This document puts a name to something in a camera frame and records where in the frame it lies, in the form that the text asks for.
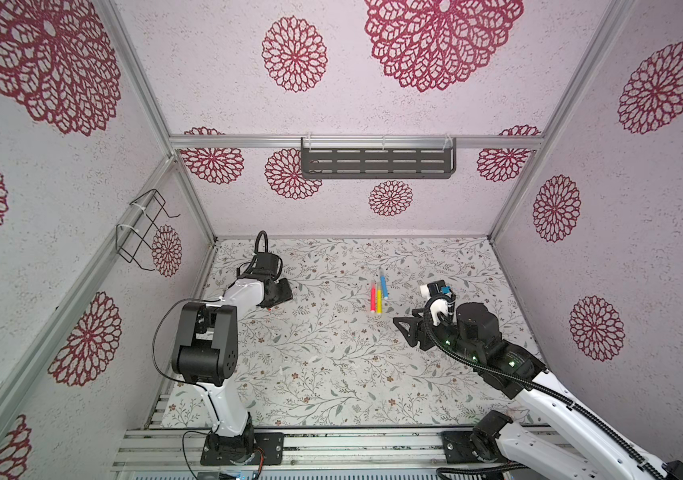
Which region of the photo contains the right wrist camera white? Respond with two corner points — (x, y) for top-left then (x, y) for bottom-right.
(419, 280), (455, 327)

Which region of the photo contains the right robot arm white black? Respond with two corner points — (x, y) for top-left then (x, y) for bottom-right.
(393, 280), (683, 479)

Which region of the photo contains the blue pen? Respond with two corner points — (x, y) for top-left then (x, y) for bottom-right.
(379, 272), (389, 300)

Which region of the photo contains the dark grey slotted wall shelf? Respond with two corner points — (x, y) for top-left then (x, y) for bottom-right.
(299, 138), (457, 180)

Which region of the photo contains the black wire wall rack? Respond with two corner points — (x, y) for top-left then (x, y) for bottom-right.
(114, 189), (183, 278)

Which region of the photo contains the pink highlighter pen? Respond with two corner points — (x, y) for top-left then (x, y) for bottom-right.
(369, 282), (377, 313)

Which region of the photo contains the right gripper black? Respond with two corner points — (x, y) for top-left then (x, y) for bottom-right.
(393, 306), (481, 368)

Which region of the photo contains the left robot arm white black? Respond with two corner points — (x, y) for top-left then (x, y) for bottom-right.
(169, 230), (293, 468)

